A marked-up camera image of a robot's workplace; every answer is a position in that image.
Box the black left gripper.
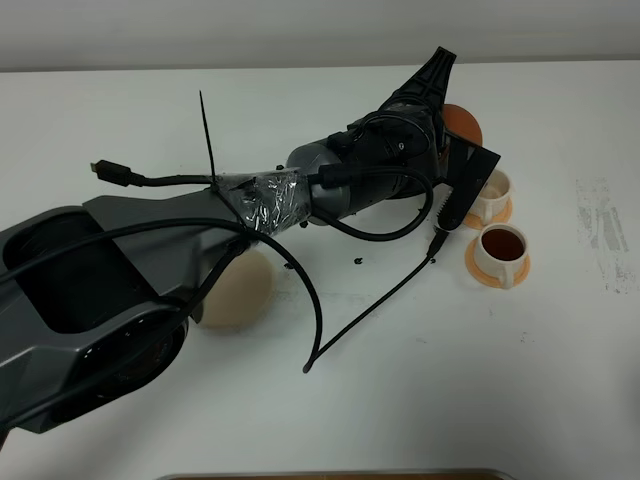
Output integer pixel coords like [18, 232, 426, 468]
[364, 47, 457, 185]

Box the brown teapot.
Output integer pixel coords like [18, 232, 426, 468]
[436, 104, 483, 165]

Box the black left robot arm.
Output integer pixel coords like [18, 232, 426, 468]
[1, 48, 455, 433]

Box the far white teacup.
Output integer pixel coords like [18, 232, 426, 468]
[470, 169, 513, 225]

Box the white teacup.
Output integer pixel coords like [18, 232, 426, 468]
[473, 223, 529, 289]
[470, 169, 513, 225]

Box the far orange saucer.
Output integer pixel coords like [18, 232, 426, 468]
[463, 199, 513, 230]

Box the orange saucer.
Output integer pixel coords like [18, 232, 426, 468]
[463, 199, 513, 230]
[465, 239, 531, 289]

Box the near white teacup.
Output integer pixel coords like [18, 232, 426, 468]
[473, 223, 529, 289]

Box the near orange saucer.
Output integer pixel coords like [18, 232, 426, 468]
[465, 239, 531, 289]

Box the beige round coaster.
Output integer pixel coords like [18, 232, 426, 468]
[199, 249, 275, 331]

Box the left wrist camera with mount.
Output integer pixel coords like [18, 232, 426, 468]
[437, 131, 500, 232]

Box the black cable tie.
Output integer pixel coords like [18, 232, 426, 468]
[198, 90, 218, 190]

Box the left camera black cable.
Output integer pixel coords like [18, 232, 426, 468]
[0, 216, 451, 375]

